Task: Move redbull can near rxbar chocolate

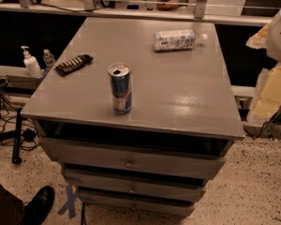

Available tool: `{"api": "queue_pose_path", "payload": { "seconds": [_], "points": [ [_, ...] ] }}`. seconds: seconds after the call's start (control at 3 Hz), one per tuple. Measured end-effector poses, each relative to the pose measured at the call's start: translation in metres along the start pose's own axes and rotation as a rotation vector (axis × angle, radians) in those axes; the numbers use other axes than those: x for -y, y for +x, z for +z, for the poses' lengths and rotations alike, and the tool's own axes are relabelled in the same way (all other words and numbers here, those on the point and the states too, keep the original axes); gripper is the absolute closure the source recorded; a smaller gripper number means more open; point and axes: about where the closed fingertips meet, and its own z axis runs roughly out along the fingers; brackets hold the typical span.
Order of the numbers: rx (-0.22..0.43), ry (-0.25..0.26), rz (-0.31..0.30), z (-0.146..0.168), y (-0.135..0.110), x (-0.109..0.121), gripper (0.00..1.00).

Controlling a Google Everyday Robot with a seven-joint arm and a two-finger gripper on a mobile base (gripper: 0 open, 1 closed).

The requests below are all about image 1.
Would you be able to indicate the black shoe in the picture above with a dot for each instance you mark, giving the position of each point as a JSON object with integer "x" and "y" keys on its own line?
{"x": 36, "y": 211}

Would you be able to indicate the black stand leg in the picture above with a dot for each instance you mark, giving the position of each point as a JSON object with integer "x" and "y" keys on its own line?
{"x": 17, "y": 139}

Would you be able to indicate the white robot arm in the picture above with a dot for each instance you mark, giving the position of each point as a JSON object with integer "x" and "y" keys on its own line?
{"x": 273, "y": 49}

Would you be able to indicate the dark trouser leg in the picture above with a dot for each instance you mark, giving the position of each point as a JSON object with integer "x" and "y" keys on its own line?
{"x": 11, "y": 212}

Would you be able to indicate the clear plastic water bottle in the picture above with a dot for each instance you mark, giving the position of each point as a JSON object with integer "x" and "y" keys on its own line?
{"x": 177, "y": 40}

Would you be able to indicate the blue silver redbull can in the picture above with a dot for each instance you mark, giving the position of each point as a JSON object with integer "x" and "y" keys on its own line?
{"x": 119, "y": 74}

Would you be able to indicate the white pump dispenser bottle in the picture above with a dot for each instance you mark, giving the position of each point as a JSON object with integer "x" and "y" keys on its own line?
{"x": 31, "y": 62}

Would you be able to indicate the blue tape cross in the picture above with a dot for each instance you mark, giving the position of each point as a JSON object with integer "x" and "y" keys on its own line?
{"x": 69, "y": 205}

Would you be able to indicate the grey drawer cabinet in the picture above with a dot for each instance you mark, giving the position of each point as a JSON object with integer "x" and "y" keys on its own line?
{"x": 160, "y": 155}

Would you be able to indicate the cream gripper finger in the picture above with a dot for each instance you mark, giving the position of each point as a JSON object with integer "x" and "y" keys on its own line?
{"x": 267, "y": 98}
{"x": 259, "y": 40}

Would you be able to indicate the small clear bottle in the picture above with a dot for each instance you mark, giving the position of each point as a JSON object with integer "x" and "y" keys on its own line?
{"x": 48, "y": 58}

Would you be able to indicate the black rxbar chocolate bar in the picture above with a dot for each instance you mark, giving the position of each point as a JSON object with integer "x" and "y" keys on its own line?
{"x": 76, "y": 63}

